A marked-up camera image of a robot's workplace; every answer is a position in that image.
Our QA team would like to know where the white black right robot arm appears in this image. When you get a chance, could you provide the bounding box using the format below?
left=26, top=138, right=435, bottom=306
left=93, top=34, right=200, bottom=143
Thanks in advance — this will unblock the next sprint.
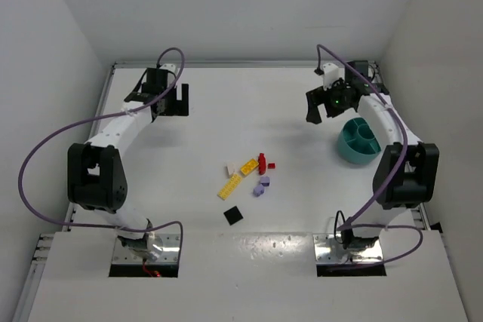
left=306, top=61, right=439, bottom=255

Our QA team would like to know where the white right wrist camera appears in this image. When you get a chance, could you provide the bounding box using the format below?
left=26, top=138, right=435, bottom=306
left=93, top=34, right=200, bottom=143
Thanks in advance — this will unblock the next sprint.
left=322, top=63, right=340, bottom=90

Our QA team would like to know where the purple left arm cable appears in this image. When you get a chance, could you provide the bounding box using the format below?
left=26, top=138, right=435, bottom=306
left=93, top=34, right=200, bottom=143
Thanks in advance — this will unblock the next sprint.
left=17, top=48, right=186, bottom=262

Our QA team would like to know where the black square lego plate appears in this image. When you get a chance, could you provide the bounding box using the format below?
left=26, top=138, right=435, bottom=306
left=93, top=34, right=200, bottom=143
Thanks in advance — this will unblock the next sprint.
left=223, top=206, right=244, bottom=225

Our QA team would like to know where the white lego slope piece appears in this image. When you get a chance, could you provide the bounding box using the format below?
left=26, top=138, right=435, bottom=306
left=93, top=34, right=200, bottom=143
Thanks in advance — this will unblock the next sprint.
left=226, top=162, right=235, bottom=177

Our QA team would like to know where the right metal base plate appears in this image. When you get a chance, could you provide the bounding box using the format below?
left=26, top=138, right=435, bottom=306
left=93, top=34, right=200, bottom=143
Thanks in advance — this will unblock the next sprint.
left=313, top=234, right=383, bottom=266

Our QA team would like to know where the metal base plate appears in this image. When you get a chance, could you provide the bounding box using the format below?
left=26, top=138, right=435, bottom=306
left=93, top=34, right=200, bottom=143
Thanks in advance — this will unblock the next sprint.
left=112, top=232, right=181, bottom=265
left=313, top=234, right=383, bottom=266

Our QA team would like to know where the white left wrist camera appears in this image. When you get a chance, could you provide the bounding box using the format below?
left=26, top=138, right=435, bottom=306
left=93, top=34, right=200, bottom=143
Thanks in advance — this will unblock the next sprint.
left=160, top=63, right=177, bottom=73

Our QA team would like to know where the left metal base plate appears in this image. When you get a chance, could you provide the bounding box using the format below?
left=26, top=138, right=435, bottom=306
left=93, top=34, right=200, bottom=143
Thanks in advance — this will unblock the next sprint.
left=112, top=232, right=181, bottom=265

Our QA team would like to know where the red long lego brick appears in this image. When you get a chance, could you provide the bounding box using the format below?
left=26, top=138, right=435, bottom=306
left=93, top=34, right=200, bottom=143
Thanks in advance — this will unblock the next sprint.
left=258, top=153, right=267, bottom=176

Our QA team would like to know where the lavender lego brick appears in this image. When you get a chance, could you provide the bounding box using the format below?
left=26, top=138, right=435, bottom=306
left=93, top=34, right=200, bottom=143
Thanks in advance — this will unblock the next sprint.
left=252, top=183, right=265, bottom=197
left=260, top=176, right=270, bottom=187

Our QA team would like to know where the yellow long lego plate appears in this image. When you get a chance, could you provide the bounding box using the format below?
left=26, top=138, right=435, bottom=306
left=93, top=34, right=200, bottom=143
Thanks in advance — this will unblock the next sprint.
left=217, top=173, right=242, bottom=200

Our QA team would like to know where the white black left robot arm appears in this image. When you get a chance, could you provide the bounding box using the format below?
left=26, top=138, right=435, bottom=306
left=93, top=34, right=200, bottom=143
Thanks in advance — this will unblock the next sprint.
left=67, top=64, right=189, bottom=262

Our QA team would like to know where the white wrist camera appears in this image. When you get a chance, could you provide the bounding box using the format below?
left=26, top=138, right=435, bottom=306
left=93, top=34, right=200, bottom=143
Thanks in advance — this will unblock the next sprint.
left=322, top=63, right=340, bottom=90
left=160, top=63, right=177, bottom=73

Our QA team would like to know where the yellow square lego brick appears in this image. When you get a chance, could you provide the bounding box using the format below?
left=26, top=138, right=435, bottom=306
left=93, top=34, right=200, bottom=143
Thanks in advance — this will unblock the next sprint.
left=240, top=158, right=259, bottom=176

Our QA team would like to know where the teal divided round container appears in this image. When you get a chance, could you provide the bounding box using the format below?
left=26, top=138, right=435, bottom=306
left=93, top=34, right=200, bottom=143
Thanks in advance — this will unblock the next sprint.
left=337, top=118, right=381, bottom=165

